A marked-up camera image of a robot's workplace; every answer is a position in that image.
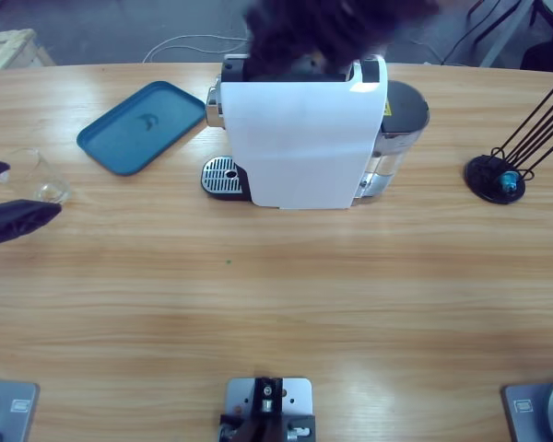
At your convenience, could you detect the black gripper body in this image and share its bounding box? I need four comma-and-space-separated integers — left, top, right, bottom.
312, 0, 443, 43

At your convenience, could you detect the clear drinking glass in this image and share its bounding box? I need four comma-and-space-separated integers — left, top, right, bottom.
0, 147, 71, 207

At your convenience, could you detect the white capsule coffee machine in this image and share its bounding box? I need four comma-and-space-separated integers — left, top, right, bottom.
206, 52, 389, 212

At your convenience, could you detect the blue coffee capsule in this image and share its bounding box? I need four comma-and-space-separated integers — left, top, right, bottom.
497, 170, 520, 193

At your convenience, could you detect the clear water tank dark lid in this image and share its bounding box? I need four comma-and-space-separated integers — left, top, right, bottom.
371, 79, 431, 181

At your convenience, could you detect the pale wooden crate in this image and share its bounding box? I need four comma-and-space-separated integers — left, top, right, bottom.
0, 28, 56, 74

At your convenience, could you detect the teal plastic tray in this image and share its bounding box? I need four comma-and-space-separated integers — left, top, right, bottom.
76, 80, 208, 178

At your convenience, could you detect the black drip tray metal grate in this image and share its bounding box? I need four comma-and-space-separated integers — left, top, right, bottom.
200, 155, 253, 203

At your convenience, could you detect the black office chair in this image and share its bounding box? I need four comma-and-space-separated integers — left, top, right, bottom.
465, 0, 553, 75

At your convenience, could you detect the black capsule holder with rods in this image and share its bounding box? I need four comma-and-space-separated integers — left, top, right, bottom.
464, 76, 553, 205

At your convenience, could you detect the black floor cable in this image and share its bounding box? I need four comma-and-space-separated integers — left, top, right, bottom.
441, 17, 485, 65

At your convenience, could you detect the white floor cable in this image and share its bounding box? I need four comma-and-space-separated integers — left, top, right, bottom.
141, 27, 444, 65

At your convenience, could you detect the white metal frame leg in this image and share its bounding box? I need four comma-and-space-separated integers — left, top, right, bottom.
479, 0, 535, 69

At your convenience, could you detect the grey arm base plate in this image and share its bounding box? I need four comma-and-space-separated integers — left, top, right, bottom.
0, 377, 41, 442
501, 378, 553, 442

